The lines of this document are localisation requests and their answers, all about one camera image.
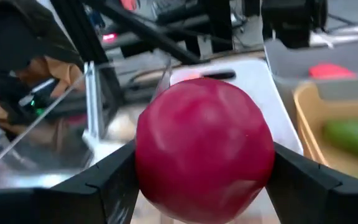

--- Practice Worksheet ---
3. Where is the clear plastic bin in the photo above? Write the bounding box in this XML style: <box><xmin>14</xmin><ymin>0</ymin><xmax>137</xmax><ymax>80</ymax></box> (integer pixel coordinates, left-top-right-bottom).
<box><xmin>0</xmin><ymin>60</ymin><xmax>119</xmax><ymax>190</ymax></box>

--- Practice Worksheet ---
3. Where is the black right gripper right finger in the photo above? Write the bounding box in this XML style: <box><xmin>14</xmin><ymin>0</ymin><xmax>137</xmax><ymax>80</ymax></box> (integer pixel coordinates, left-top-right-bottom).
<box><xmin>265</xmin><ymin>142</ymin><xmax>358</xmax><ymax>224</ymax></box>

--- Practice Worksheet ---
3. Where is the person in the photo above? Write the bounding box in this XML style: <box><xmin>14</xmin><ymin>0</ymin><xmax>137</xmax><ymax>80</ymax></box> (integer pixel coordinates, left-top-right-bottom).
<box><xmin>0</xmin><ymin>0</ymin><xmax>85</xmax><ymax>131</ymax></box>

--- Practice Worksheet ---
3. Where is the gray plastic bin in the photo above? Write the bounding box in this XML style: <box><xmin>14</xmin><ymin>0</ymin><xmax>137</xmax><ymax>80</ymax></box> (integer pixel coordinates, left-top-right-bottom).
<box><xmin>264</xmin><ymin>39</ymin><xmax>358</xmax><ymax>125</ymax></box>

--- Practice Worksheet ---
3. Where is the black aluminium table frame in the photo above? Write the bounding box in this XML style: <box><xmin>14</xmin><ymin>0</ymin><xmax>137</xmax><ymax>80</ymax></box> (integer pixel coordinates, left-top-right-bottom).
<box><xmin>50</xmin><ymin>0</ymin><xmax>232</xmax><ymax>108</ymax></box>

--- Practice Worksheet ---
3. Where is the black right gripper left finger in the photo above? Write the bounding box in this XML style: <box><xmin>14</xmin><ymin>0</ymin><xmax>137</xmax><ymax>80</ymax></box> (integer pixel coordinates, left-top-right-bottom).
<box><xmin>0</xmin><ymin>141</ymin><xmax>140</xmax><ymax>224</ymax></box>

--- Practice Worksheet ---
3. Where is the white toy garlic bulb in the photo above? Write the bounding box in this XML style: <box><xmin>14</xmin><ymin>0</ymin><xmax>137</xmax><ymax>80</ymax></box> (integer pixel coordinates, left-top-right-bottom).
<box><xmin>106</xmin><ymin>107</ymin><xmax>141</xmax><ymax>144</ymax></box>

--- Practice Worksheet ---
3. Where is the orange toy carrot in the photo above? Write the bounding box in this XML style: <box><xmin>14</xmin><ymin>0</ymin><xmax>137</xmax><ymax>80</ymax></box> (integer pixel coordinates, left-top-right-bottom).
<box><xmin>308</xmin><ymin>63</ymin><xmax>357</xmax><ymax>80</ymax></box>

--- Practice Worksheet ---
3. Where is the white plastic basket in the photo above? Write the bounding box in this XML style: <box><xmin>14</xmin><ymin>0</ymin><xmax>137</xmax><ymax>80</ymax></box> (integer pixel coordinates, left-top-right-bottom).
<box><xmin>169</xmin><ymin>58</ymin><xmax>304</xmax><ymax>156</ymax></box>

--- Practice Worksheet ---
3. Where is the green toy cucumber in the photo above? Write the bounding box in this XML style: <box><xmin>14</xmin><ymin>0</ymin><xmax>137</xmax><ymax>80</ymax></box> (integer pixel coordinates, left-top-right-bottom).
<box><xmin>323</xmin><ymin>119</ymin><xmax>358</xmax><ymax>163</ymax></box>

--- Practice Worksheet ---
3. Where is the red toy apple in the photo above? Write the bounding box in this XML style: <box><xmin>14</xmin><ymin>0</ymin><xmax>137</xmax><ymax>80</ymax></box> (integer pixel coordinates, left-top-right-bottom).
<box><xmin>134</xmin><ymin>77</ymin><xmax>276</xmax><ymax>224</ymax></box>

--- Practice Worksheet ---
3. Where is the yellow plastic basket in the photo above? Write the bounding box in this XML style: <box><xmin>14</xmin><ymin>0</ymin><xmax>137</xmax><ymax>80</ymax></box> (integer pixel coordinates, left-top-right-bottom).
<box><xmin>293</xmin><ymin>82</ymin><xmax>358</xmax><ymax>184</ymax></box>

